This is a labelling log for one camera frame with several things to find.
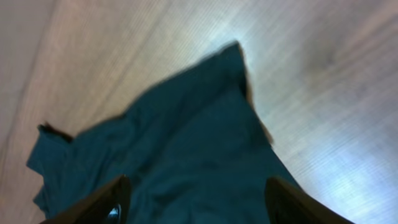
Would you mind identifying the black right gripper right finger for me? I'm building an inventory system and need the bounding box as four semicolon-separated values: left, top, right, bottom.
264;177;351;224

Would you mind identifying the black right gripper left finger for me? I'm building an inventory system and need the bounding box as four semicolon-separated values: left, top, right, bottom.
40;175;131;224

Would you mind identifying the black t-shirt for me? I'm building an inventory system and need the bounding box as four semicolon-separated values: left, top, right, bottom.
27;44;294;223

